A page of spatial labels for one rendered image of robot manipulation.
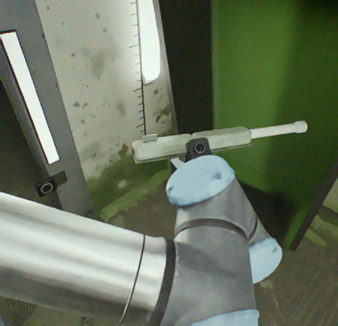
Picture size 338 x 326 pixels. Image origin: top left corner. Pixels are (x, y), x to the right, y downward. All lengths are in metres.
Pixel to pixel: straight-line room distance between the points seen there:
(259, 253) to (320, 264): 1.52
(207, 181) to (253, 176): 1.22
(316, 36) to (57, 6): 0.97
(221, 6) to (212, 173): 0.90
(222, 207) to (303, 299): 1.48
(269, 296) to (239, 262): 1.42
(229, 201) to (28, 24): 1.09
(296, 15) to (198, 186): 0.81
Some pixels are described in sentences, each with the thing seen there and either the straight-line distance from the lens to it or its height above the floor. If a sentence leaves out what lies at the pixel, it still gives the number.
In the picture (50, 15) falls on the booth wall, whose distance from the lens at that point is 1.29.
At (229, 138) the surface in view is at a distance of 0.70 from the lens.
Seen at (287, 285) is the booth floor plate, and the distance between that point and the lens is 1.77.
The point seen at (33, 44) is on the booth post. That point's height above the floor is 1.21.
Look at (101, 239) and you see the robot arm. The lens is 0.26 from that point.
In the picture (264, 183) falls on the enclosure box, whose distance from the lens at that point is 1.52.
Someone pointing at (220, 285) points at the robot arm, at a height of 1.30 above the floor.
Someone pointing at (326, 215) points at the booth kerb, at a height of 0.10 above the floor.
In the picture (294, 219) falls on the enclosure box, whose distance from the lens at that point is 1.44.
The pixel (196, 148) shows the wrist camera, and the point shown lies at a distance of 0.55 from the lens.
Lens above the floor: 1.54
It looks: 40 degrees down
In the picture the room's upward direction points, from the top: straight up
